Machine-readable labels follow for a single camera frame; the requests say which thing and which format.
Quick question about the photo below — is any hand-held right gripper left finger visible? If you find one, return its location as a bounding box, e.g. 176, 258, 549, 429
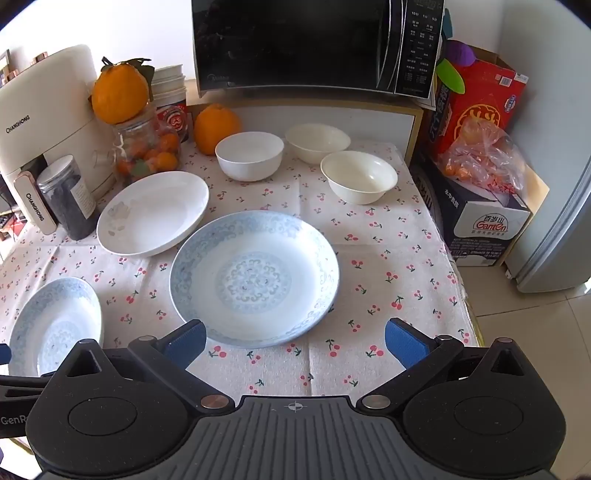
51, 319, 236, 414

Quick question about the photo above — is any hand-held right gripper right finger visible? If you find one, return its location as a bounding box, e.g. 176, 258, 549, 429
358, 318, 532, 411

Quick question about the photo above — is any blue patterned plate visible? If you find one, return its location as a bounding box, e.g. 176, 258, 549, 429
8, 277, 103, 377
169, 211, 340, 349

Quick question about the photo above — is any white floral plate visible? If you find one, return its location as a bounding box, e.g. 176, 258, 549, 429
96, 171, 210, 257

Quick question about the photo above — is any cream bowl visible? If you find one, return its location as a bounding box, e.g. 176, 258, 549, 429
320, 151, 399, 205
285, 123, 352, 165

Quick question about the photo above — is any white bowl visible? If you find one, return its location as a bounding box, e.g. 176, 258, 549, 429
215, 131, 284, 182

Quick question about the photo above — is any cherry print tablecloth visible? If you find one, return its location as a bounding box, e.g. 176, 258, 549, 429
0, 138, 481, 402

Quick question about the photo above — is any cluttered wooden shelf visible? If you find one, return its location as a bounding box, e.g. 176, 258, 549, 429
0, 178, 24, 250

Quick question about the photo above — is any dark blue cardboard box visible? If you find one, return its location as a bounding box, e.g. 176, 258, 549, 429
411, 148, 532, 267

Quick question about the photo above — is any plastic jar with dark contents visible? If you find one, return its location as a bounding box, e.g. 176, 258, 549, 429
37, 155, 100, 241

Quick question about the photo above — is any silver refrigerator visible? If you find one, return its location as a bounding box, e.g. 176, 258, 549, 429
503, 157, 591, 294

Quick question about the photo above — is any glass jar of small oranges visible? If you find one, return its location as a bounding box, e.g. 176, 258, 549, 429
112, 104, 182, 186

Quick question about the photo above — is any clear glass cup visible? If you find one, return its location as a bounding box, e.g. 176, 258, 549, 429
90, 148, 121, 178

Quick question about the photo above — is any plastic bag of oranges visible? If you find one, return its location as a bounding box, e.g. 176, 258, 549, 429
436, 122, 527, 195

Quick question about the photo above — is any tan cardboard sheet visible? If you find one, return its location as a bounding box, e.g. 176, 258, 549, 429
519, 159, 551, 219

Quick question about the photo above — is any large orange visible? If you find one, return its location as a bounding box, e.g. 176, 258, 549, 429
193, 104, 242, 155

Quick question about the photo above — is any white air fryer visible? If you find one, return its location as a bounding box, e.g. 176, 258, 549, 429
0, 44, 116, 234

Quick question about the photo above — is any orange with leaves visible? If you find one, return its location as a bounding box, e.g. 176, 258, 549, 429
91, 56, 155, 125

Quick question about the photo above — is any red cardboard box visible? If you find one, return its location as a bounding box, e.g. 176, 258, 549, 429
431, 46, 529, 160

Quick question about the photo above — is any purple and green plush toy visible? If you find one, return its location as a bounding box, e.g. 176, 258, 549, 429
436, 9, 476, 95

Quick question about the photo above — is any black microwave oven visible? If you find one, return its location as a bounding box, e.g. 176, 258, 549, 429
191, 0, 446, 110

